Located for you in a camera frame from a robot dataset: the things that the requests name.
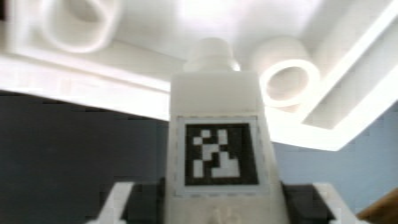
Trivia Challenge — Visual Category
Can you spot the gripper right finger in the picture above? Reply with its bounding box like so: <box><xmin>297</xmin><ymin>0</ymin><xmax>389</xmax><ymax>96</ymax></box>
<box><xmin>283</xmin><ymin>183</ymin><xmax>359</xmax><ymax>224</ymax></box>

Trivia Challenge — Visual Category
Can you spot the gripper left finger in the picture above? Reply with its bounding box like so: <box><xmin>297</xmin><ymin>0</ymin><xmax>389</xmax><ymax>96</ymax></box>
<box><xmin>85</xmin><ymin>182</ymin><xmax>164</xmax><ymax>224</ymax></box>

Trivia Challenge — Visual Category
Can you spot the white square tabletop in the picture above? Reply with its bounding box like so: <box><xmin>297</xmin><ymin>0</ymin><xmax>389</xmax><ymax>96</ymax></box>
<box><xmin>0</xmin><ymin>0</ymin><xmax>398</xmax><ymax>151</ymax></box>

